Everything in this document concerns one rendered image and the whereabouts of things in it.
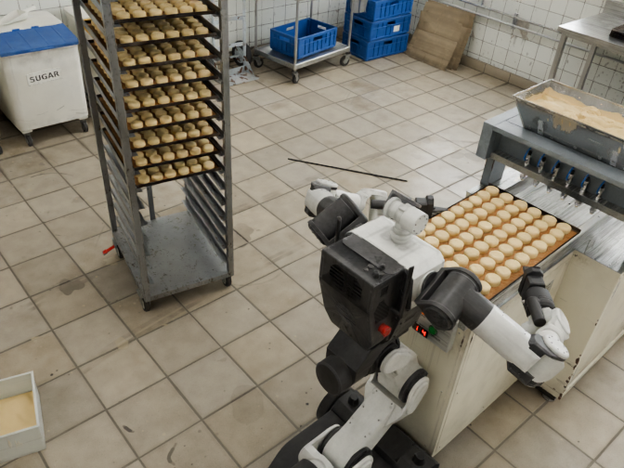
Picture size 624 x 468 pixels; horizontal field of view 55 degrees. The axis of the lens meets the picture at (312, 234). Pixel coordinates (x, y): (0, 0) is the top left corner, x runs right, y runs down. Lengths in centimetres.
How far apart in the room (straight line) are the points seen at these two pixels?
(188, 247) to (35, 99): 186
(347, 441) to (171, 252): 158
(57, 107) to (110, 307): 196
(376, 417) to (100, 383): 132
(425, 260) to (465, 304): 16
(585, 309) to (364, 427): 103
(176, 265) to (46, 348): 75
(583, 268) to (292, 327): 142
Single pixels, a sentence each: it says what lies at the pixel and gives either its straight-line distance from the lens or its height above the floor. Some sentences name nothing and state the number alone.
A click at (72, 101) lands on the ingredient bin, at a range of 483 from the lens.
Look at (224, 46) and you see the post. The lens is 258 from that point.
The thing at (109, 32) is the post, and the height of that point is 147.
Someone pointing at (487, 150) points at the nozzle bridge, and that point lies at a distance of 262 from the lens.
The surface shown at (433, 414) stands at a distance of 244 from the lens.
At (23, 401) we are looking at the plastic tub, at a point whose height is 6.
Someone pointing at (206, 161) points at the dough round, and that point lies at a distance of 289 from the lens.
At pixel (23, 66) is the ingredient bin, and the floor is 60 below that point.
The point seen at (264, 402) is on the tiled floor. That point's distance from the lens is 281.
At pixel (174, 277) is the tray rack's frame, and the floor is 15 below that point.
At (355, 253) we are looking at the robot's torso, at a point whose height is 123.
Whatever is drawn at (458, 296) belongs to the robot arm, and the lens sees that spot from 156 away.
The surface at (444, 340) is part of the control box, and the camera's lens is 212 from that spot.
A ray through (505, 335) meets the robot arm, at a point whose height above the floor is 117.
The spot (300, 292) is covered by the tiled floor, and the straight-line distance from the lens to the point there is 331.
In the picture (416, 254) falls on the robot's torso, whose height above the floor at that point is 124.
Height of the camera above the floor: 223
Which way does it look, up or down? 37 degrees down
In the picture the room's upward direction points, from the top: 4 degrees clockwise
